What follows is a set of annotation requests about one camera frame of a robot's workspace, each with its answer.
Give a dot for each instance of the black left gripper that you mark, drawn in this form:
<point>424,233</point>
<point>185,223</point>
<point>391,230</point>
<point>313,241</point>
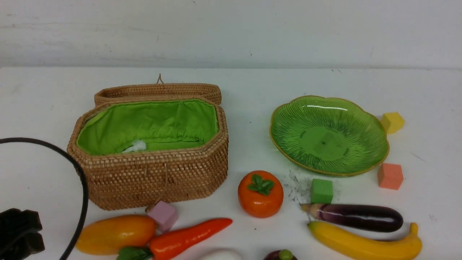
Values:
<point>19,234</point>

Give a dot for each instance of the green glass leaf plate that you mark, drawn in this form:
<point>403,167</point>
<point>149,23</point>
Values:
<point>329,136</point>

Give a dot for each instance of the orange foam cube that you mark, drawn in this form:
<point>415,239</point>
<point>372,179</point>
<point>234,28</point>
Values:
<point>390,176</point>

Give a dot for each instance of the white radish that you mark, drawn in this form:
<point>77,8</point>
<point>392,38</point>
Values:
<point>221,254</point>

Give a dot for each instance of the yellow orange mango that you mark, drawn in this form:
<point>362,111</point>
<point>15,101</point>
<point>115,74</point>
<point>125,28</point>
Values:
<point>108,236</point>

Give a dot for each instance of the green foam cube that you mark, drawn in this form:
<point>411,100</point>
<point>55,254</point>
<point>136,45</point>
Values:
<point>321,191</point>

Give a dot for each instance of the pink foam cube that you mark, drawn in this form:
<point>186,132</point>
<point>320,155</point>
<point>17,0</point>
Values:
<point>164,214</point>

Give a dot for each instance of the yellow banana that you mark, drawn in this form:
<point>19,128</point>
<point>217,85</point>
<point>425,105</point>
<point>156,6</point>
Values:
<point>360,248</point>

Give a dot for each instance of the purple eggplant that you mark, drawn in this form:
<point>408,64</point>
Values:
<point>365,217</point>

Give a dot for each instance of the woven rattan basket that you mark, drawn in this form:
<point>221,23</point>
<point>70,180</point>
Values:
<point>135,152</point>

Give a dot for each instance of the dark purple mangosteen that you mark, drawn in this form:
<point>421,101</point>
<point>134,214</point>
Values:
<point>280,255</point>

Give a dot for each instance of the yellow foam cube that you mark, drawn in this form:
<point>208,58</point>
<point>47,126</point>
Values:
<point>392,122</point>

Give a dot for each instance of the woven rattan basket lid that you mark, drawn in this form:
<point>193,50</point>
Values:
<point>208,91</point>

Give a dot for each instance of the orange persimmon with green leaf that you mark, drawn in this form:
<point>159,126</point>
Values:
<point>260,194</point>

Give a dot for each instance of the orange carrot with green leaves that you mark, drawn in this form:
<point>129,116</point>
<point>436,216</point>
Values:
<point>173,243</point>

